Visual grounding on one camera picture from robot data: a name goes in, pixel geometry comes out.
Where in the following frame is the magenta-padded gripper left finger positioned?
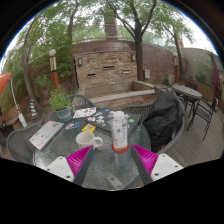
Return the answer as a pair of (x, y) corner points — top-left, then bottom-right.
(44, 144), (95, 187)

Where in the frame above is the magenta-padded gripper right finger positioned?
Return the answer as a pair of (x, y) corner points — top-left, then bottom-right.
(129, 143), (184, 186)

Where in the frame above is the clear white-capped drink bottle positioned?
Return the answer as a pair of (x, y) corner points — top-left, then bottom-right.
(110, 110), (130, 153)

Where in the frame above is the silver laptop with stickers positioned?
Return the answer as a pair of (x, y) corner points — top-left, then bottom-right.
(28, 120), (65, 151)

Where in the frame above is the white ceramic mug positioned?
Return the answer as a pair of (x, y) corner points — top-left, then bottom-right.
(75, 130), (104, 150)

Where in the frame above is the blue sticker card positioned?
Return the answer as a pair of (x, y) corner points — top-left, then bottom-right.
(65, 121), (81, 130)

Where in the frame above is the black backpack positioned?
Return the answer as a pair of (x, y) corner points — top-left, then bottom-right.
(143, 92), (182, 153)

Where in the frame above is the yellow square card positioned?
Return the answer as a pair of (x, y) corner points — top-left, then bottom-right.
(81, 123), (97, 133)

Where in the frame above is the small grey card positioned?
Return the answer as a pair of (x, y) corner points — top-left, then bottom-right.
(106, 174), (124, 189)

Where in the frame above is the white sticker sheet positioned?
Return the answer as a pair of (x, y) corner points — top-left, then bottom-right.
(72, 106), (98, 119)

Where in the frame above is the blue yellow striped cone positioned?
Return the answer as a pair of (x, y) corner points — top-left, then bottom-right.
(29, 99), (38, 118)

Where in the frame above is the dark metal patio chair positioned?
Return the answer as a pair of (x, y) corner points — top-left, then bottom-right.
(194, 98), (218, 141)

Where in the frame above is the green plant in blue pot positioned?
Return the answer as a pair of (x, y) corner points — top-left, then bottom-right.
(48, 85), (74, 123)

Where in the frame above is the dark round patio table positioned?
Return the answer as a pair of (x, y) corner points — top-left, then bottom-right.
(171, 83), (203, 131)

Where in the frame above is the maroon folded umbrella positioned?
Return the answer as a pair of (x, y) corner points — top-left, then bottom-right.
(209, 53), (222, 101)

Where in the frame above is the orange patio umbrella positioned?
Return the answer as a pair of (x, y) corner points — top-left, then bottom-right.
(0, 72), (28, 129)

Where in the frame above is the forked dark tree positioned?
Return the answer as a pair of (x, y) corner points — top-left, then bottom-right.
(99, 0), (158, 82)

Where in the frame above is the wooden globe lamp post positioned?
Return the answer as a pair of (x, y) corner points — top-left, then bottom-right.
(48, 48), (61, 94)

